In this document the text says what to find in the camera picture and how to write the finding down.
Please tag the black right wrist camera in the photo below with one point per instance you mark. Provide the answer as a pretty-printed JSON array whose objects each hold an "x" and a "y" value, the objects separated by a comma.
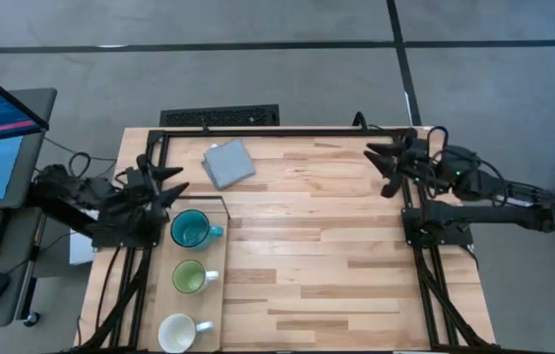
[{"x": 419, "y": 152}]

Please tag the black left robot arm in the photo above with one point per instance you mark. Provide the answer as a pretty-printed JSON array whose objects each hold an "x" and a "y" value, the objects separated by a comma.
[{"x": 71, "y": 189}]

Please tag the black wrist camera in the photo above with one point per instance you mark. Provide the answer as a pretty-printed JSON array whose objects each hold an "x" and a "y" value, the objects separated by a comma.
[
  {"x": 419, "y": 152},
  {"x": 135, "y": 178}
]

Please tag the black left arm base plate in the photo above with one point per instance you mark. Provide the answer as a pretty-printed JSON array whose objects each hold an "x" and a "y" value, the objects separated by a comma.
[{"x": 110, "y": 242}]

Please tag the grey side desk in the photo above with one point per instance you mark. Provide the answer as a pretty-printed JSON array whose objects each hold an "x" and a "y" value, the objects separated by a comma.
[{"x": 19, "y": 246}]

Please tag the grey folded cloth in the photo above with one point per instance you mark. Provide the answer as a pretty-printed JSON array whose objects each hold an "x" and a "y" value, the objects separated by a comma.
[{"x": 228, "y": 164}]

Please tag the teal mug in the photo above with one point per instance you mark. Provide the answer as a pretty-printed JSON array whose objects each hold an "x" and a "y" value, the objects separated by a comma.
[{"x": 191, "y": 231}]

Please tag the white box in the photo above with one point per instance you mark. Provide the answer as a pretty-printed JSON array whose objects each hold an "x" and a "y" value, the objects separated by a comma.
[{"x": 80, "y": 248}]

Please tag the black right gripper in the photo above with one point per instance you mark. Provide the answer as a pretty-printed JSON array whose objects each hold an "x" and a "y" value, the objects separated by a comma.
[{"x": 422, "y": 174}]

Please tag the black aluminium table frame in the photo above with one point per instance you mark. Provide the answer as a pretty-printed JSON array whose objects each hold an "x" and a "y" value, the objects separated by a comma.
[{"x": 282, "y": 133}]

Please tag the white label sticker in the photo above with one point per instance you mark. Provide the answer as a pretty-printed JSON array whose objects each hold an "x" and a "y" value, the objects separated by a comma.
[{"x": 432, "y": 128}]

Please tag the light wooden tray board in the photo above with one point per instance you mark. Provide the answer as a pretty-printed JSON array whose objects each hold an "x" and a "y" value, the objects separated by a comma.
[{"x": 208, "y": 305}]

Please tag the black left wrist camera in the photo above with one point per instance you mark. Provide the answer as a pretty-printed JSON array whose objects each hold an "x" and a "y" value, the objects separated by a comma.
[{"x": 135, "y": 178}]

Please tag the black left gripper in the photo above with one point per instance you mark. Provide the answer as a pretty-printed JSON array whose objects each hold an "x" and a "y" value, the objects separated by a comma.
[{"x": 142, "y": 201}]

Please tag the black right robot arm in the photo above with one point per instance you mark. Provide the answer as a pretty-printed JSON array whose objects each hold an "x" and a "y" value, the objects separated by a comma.
[{"x": 479, "y": 214}]

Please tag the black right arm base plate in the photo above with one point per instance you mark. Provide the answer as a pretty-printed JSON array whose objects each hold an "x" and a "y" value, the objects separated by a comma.
[{"x": 459, "y": 238}]

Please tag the green and white mug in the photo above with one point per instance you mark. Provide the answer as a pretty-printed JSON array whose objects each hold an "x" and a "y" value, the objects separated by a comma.
[{"x": 188, "y": 277}]

